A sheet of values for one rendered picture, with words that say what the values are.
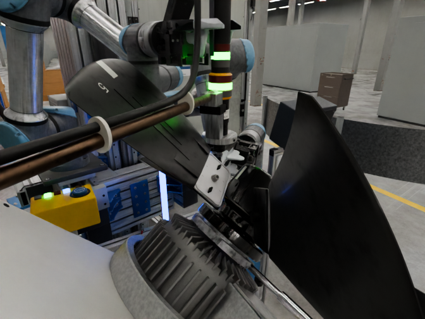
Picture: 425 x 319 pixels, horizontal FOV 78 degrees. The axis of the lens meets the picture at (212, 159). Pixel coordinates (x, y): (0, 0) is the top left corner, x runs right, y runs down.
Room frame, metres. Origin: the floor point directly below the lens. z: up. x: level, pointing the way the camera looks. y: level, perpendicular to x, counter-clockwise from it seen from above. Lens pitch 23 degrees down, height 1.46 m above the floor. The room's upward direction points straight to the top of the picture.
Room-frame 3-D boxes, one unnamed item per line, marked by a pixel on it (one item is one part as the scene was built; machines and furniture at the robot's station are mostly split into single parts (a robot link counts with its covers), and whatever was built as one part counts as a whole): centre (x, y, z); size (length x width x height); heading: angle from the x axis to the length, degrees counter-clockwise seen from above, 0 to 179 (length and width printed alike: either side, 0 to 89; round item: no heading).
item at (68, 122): (0.96, 0.57, 1.20); 0.13 x 0.12 x 0.14; 164
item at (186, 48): (0.59, 0.07, 1.47); 0.12 x 0.08 x 0.09; 42
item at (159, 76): (0.73, 0.17, 1.38); 0.11 x 0.08 x 0.11; 164
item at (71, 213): (0.65, 0.43, 1.02); 0.16 x 0.10 x 0.11; 122
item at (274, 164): (1.09, -0.27, 0.96); 0.03 x 0.03 x 0.20; 32
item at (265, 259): (1.09, -0.27, 0.39); 0.04 x 0.04 x 0.78; 32
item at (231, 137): (0.50, -0.01, 1.34); 0.09 x 0.07 x 0.10; 157
